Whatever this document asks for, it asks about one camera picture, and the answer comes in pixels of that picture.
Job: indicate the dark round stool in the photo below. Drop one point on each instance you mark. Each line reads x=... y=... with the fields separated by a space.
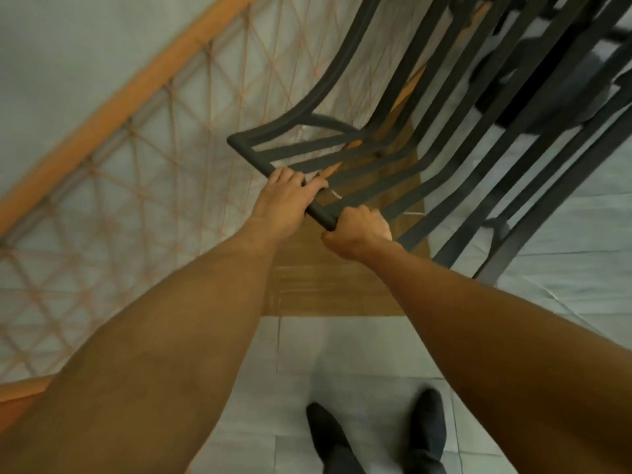
x=575 y=91

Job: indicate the dark metal slatted chair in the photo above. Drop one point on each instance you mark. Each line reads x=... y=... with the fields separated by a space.
x=252 y=153

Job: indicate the person's left black shoe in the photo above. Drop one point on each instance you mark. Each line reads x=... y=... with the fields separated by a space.
x=328 y=434

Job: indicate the person's right hand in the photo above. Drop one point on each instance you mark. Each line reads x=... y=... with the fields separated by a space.
x=360 y=234

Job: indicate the person's right black shoe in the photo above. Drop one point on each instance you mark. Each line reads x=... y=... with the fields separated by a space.
x=428 y=424

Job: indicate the person's right thumb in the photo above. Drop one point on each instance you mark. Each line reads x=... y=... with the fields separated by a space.
x=332 y=237

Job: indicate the person's black shoe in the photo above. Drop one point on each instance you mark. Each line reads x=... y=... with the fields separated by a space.
x=328 y=434
x=428 y=424

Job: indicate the person's right forearm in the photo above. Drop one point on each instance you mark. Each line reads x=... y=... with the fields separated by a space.
x=493 y=350

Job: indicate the person's left forearm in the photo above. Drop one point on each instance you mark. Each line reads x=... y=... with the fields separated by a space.
x=158 y=350

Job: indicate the person's left hand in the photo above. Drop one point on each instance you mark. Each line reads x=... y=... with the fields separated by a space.
x=281 y=202

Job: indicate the person's left fingers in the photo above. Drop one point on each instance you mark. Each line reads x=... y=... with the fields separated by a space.
x=296 y=178

